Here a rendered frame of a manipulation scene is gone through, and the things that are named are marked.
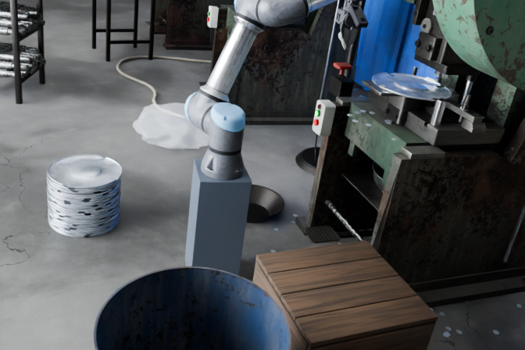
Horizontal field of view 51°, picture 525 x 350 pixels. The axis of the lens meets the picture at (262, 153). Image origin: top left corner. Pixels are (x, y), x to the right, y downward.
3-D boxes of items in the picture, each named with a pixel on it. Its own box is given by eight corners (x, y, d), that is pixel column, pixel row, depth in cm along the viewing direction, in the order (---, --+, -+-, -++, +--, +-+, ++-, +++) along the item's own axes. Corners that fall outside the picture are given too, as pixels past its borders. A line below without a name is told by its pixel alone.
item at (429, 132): (433, 146, 188) (437, 130, 185) (366, 99, 225) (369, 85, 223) (500, 143, 199) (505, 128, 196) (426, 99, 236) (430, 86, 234)
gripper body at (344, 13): (350, 23, 227) (356, -6, 222) (360, 29, 220) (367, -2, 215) (333, 23, 224) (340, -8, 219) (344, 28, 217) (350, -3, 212)
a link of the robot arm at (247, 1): (197, 132, 188) (267, -16, 180) (175, 116, 198) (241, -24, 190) (222, 141, 196) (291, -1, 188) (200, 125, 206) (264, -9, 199)
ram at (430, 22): (430, 64, 191) (454, -24, 179) (406, 51, 203) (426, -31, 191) (469, 65, 197) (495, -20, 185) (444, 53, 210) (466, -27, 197)
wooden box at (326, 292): (290, 438, 151) (312, 343, 137) (242, 340, 182) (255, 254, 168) (408, 405, 167) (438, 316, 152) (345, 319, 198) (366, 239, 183)
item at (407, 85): (467, 101, 195) (468, 98, 195) (399, 101, 184) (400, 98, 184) (419, 74, 219) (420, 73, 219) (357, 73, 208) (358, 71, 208)
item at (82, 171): (98, 195, 209) (98, 194, 209) (32, 177, 215) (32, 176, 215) (133, 166, 235) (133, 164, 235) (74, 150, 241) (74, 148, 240)
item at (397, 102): (373, 127, 195) (381, 91, 189) (353, 112, 207) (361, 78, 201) (430, 126, 204) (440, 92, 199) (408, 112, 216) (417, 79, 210)
